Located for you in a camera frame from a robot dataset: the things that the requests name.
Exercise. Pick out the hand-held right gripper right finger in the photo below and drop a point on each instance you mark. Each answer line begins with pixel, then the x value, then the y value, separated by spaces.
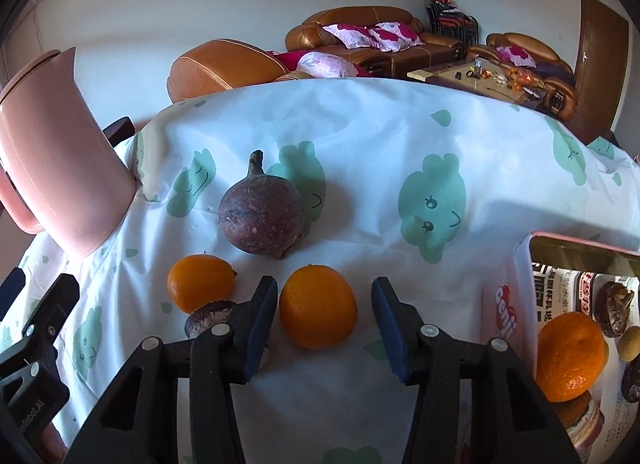
pixel 392 334

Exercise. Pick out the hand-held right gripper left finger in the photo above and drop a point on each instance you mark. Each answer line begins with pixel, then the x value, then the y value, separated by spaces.
pixel 260 329

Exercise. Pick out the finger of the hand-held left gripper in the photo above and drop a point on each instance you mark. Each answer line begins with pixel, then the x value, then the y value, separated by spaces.
pixel 50 314
pixel 10 286

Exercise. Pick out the small orange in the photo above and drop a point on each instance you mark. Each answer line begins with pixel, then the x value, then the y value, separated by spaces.
pixel 317 309
pixel 197 286

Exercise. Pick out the pink cardboard box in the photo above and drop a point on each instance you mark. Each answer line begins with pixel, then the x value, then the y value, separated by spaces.
pixel 505 314

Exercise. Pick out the large orange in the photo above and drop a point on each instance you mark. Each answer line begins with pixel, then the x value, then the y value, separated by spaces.
pixel 570 354

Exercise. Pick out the brown longan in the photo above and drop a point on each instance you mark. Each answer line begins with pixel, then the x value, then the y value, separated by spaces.
pixel 630 344

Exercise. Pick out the person's left hand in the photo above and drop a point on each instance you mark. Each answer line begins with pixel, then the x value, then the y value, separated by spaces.
pixel 50 441

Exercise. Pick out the purple passion fruit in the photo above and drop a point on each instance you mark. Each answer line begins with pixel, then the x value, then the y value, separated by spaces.
pixel 260 214

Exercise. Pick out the pink electric kettle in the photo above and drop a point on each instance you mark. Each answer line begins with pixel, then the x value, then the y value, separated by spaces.
pixel 60 154

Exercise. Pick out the white cloud print tablecloth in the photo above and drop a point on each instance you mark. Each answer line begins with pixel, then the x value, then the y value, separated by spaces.
pixel 380 154

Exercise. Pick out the dark chair back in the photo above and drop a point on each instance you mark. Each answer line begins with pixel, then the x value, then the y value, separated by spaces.
pixel 117 131

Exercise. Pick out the wooden coffee table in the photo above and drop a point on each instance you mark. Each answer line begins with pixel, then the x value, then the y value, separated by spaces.
pixel 450 79

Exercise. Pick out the pale pink cushion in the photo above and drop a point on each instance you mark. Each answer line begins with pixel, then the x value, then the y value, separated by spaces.
pixel 325 65

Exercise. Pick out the small pink floral pillow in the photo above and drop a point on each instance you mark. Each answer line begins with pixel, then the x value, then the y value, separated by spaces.
pixel 517 56

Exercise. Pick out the stacked dark chairs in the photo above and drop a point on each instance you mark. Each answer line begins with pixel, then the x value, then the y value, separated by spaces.
pixel 450 21

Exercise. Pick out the brown leather sofa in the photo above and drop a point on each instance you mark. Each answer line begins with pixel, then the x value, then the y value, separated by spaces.
pixel 365 14

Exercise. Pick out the brown leather armchair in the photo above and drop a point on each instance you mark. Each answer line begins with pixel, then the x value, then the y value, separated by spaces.
pixel 520 39

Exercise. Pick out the brown wooden door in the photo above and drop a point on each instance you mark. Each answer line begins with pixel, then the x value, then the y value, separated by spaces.
pixel 600 59

